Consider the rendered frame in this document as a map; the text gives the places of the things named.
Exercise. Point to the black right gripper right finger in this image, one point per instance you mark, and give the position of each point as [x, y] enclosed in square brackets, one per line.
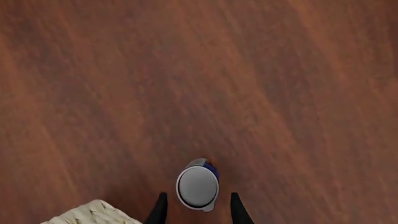
[241, 213]

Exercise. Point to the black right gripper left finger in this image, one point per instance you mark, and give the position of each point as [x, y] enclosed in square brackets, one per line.
[159, 212]

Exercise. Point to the pale woven basket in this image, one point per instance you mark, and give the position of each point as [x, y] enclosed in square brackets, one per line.
[93, 213]

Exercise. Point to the tin with blue label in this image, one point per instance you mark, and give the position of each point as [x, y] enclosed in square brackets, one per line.
[197, 186]

